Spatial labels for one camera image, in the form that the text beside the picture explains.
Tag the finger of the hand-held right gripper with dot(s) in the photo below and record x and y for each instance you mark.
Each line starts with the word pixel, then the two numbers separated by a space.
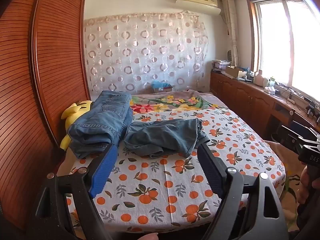
pixel 297 131
pixel 287 141

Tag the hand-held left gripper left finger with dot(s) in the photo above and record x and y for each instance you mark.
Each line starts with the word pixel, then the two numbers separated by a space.
pixel 105 170

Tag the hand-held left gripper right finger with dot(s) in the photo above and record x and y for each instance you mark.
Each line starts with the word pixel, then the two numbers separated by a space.
pixel 210 165

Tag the grey-blue pants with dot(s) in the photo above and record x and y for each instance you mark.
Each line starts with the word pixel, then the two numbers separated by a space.
pixel 165 135

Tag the person's right hand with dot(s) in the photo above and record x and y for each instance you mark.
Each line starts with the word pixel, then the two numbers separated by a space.
pixel 305 180

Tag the person's left hand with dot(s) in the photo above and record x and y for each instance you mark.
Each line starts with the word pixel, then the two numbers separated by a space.
pixel 147 237

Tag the floral rug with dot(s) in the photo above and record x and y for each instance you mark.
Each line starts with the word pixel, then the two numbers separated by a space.
pixel 292 180

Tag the white power strip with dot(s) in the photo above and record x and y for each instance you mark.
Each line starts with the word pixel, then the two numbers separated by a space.
pixel 291 100

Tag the white tissue box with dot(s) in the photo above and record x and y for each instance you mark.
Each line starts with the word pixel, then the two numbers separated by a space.
pixel 269 90

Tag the orange fruit print bedsheet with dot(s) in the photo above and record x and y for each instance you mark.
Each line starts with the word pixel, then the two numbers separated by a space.
pixel 160 185

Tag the folded blue denim jeans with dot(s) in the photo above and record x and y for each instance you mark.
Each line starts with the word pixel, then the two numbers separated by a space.
pixel 105 112

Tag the wooden cabinet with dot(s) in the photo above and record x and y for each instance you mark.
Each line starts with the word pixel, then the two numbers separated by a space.
pixel 240 97

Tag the white plastic bottle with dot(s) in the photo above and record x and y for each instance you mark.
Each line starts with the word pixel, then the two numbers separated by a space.
pixel 258 78

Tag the yellow plush toy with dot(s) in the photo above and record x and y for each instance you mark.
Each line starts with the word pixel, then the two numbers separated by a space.
pixel 75 107

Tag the floral blanket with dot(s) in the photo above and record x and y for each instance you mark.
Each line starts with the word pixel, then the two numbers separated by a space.
pixel 175 102

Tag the open cardboard box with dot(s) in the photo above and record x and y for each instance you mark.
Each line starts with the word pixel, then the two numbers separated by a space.
pixel 235 72

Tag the small cardboard box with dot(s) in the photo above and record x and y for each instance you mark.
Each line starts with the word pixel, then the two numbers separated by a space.
pixel 163 89

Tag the window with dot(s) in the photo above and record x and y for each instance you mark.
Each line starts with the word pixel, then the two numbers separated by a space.
pixel 275 42

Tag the blue plastic bag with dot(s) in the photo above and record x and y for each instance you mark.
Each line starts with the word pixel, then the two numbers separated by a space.
pixel 160 83

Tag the stack of papers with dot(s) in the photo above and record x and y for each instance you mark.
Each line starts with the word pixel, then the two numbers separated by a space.
pixel 221 65

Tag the circle patterned curtain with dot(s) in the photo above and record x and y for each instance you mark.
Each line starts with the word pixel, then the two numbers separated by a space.
pixel 140 55

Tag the white window curtain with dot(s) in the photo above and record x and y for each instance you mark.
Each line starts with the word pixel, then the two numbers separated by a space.
pixel 231 30

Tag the wall air conditioner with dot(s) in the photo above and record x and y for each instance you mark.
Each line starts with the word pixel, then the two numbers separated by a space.
pixel 197 2

